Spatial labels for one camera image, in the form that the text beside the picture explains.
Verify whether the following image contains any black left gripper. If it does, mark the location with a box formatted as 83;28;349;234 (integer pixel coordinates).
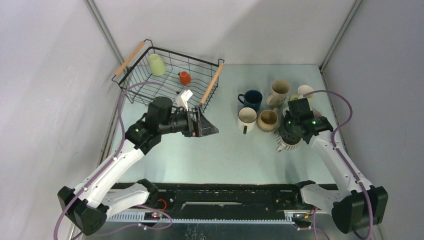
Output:
159;105;218;138

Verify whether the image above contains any grey striped mug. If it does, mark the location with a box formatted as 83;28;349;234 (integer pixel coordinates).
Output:
274;130;302;152

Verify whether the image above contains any cream speckled mug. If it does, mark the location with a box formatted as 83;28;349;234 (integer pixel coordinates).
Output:
256;107;279;133

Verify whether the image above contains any pale yellow mug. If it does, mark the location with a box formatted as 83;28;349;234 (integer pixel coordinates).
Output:
289;85;315;103

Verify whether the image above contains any floral painted ceramic mug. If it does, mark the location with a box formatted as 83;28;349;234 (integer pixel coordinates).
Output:
266;79;291;107

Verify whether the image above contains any white ribbed mug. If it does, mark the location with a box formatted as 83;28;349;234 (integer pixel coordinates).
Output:
237;107;258;135

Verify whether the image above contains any orange cup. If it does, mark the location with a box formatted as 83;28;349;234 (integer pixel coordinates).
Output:
177;71;192;85

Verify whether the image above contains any dark blue mug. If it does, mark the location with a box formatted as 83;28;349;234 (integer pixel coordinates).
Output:
237;89;263;112

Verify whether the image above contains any light green cup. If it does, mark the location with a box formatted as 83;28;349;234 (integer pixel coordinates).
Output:
148;53;166;76

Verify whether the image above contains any lilac mug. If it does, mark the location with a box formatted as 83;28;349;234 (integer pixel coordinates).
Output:
312;109;322;118

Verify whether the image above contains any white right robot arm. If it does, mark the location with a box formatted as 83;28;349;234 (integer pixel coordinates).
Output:
275;98;389;234

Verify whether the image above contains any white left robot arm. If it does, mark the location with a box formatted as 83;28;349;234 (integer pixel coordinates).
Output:
54;96;219;236

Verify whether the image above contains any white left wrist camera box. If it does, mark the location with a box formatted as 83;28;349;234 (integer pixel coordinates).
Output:
175;89;193;111

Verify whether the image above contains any right wooden rack handle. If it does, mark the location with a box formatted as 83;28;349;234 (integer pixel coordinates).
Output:
199;62;225;105

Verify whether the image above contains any wooden rack handle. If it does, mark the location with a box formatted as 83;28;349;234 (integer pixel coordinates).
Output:
199;62;225;105
114;41;145;77

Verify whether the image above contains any black wire dish rack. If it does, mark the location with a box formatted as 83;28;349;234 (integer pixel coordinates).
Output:
111;39;225;111

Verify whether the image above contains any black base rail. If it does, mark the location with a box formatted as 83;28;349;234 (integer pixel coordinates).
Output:
146;181;313;220

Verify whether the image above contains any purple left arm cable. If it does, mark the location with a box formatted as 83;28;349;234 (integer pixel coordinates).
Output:
52;81;181;240

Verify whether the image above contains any left wooden rack handle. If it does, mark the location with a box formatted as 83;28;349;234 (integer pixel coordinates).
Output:
114;41;145;77

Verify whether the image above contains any grey cable duct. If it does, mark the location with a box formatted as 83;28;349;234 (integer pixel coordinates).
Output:
106;211;294;224

